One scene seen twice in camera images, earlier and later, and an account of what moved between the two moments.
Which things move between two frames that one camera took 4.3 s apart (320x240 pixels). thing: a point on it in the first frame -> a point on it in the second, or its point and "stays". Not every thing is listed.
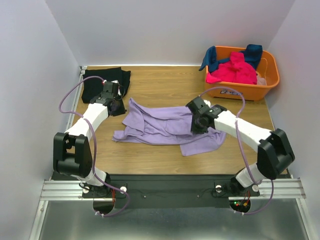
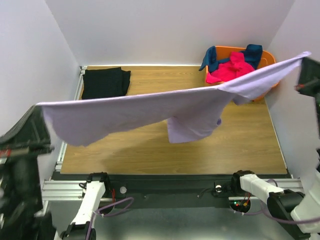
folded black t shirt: [93, 87] stays
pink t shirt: [237, 70] stays
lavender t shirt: [146, 124] -> [189, 115]
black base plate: [163, 187] stays
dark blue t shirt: [253, 53] stays
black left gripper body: [118, 98] -> [21, 147]
